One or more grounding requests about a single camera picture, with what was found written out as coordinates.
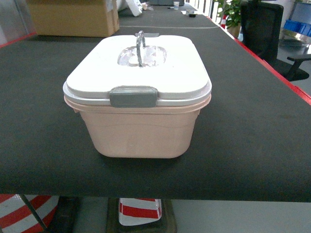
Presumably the cardboard box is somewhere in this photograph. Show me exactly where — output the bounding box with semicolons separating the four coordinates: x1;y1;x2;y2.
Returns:
26;0;120;37

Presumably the red white traffic cone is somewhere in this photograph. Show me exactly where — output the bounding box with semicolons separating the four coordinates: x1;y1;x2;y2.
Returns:
106;198;177;233

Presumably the pink plastic box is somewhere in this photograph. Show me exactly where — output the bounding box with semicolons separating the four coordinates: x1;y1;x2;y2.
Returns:
64;96;211;159

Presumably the black mesh office chair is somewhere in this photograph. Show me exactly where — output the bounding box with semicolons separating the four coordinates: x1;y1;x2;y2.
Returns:
240;0;311;82

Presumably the potted green plant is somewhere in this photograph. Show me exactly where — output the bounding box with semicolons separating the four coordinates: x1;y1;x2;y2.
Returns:
215;0;242;39

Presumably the white box lid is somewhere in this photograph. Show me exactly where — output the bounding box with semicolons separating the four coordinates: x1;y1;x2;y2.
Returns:
63;35;212;107

